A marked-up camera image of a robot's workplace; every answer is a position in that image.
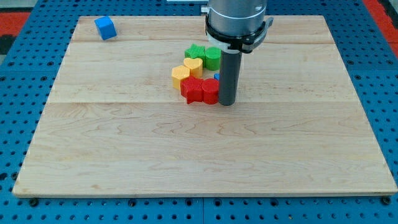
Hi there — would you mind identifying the blue cube block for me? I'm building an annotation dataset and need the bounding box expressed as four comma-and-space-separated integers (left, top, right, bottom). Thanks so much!
95, 16, 117, 40

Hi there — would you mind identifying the wooden board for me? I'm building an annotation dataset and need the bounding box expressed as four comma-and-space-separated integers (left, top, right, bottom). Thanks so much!
12, 16, 397, 198

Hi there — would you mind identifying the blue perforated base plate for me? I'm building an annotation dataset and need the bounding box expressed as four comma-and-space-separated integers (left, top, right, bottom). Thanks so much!
1, 1, 397, 223

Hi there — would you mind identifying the red cylinder block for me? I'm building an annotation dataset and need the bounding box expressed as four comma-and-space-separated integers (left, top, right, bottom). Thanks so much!
201, 78, 219, 105

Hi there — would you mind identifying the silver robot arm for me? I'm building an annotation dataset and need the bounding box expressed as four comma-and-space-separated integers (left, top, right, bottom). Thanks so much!
208, 0, 267, 36

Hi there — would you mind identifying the green star block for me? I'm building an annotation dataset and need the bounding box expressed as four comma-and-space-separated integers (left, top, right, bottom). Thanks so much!
184, 44, 206, 66

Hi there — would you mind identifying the yellow heart block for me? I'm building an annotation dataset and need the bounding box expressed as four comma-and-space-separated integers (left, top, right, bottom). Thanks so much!
183, 58, 203, 78

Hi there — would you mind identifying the red star block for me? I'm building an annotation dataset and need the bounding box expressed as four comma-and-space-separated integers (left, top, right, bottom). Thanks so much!
180, 77, 203, 104

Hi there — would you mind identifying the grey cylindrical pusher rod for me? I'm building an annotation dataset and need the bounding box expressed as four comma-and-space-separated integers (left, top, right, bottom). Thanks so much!
218, 51, 242, 106

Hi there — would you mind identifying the yellow hexagon block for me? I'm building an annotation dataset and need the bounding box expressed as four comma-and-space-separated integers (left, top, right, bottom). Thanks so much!
171, 65, 190, 90

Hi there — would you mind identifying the black and white clamp ring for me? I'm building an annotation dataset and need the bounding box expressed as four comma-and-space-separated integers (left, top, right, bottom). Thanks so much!
205, 17, 274, 54

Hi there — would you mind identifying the green cylinder block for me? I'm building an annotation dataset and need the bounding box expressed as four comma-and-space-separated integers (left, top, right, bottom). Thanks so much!
205, 47, 221, 71

